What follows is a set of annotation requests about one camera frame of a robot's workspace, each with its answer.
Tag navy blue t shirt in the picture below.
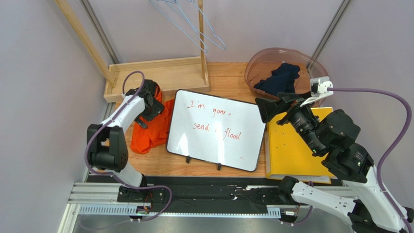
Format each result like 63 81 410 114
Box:
254 63 300 96

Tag light blue wire hanger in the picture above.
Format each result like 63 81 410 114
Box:
187 0 227 53

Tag orange t shirt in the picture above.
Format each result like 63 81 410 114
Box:
130 99 174 154

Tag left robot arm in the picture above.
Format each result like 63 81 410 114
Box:
85 80 164 202

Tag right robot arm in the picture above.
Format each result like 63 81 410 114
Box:
255 91 414 233

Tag transparent plastic basin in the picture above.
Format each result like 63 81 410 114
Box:
244 48 328 100

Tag white dry erase board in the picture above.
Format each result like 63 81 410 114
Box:
166 89 266 172

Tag wooden clothes rack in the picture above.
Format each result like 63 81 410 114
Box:
56 0 211 103

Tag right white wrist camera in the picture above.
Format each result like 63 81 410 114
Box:
300 76 334 107

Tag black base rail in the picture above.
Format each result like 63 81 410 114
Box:
66 174 363 224

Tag aluminium frame post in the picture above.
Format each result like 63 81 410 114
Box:
311 0 353 61

